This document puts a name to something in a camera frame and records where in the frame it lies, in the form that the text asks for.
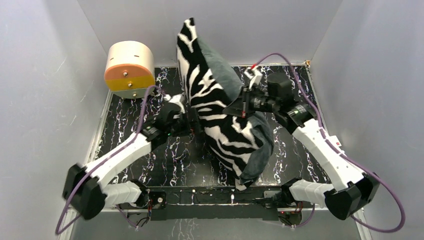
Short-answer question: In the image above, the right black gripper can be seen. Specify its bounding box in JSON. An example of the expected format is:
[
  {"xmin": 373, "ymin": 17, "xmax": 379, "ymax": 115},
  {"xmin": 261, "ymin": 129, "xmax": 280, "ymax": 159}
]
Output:
[{"xmin": 223, "ymin": 85, "xmax": 279, "ymax": 118}]

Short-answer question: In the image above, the zebra and grey pillowcase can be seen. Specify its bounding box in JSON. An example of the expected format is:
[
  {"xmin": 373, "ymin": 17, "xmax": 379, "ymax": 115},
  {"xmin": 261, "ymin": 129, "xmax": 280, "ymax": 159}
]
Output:
[{"xmin": 176, "ymin": 17, "xmax": 274, "ymax": 191}]

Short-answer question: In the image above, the cream and orange cylindrical container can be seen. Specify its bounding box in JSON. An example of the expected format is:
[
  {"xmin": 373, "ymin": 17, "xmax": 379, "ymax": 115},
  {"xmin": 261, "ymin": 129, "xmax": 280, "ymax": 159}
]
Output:
[{"xmin": 103, "ymin": 40, "xmax": 156, "ymax": 99}]

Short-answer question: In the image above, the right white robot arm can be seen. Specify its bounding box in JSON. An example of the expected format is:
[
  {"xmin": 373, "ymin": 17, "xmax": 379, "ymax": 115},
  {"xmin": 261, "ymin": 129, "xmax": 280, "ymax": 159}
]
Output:
[{"xmin": 224, "ymin": 69, "xmax": 380, "ymax": 220}]

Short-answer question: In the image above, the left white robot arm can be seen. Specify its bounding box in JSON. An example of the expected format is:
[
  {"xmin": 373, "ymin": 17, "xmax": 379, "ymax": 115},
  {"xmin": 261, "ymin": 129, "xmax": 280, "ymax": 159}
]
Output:
[{"xmin": 62, "ymin": 101, "xmax": 197, "ymax": 220}]

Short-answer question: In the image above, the white tag card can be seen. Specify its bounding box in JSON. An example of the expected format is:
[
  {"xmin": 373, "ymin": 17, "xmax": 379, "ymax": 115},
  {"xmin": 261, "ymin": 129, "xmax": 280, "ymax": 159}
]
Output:
[{"xmin": 329, "ymin": 135, "xmax": 342, "ymax": 147}]

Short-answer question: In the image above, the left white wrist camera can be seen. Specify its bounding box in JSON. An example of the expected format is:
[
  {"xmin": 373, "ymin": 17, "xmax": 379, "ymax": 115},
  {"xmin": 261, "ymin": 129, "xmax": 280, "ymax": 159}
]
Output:
[{"xmin": 163, "ymin": 94, "xmax": 186, "ymax": 114}]

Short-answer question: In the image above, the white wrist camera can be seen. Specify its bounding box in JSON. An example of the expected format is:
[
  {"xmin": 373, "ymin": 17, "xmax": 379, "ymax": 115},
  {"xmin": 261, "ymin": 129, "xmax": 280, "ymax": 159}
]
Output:
[
  {"xmin": 163, "ymin": 94, "xmax": 186, "ymax": 114},
  {"xmin": 243, "ymin": 64, "xmax": 263, "ymax": 90}
]

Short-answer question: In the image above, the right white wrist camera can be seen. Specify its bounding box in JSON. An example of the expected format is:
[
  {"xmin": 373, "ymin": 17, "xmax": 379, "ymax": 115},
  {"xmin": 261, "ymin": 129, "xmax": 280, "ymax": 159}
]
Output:
[{"xmin": 243, "ymin": 64, "xmax": 263, "ymax": 90}]

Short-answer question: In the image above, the black front mounting rail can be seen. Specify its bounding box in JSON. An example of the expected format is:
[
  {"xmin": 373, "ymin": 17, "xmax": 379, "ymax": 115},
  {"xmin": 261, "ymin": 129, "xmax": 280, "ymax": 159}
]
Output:
[{"xmin": 149, "ymin": 186, "xmax": 290, "ymax": 221}]

